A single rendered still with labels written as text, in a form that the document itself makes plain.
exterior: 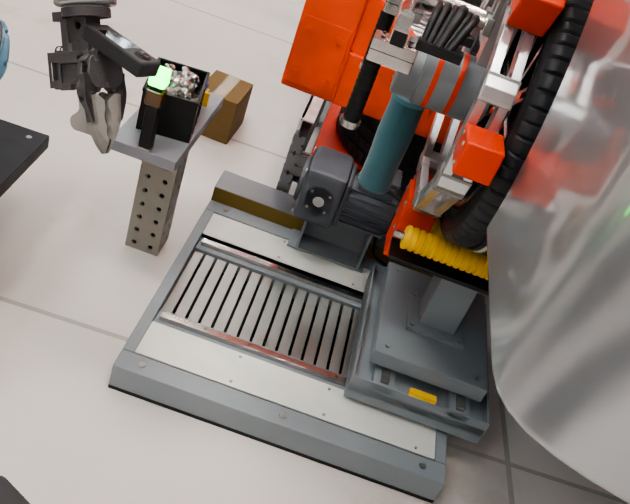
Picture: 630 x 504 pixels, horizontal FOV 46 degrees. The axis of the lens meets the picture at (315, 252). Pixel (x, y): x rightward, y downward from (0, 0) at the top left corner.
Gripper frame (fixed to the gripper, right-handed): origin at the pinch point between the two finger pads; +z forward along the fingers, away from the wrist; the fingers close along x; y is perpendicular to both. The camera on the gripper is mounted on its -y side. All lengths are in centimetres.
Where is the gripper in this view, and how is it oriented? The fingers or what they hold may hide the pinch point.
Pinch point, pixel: (108, 145)
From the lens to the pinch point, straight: 118.7
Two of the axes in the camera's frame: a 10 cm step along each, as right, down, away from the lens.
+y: -8.9, -0.8, 4.5
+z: 0.2, 9.8, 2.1
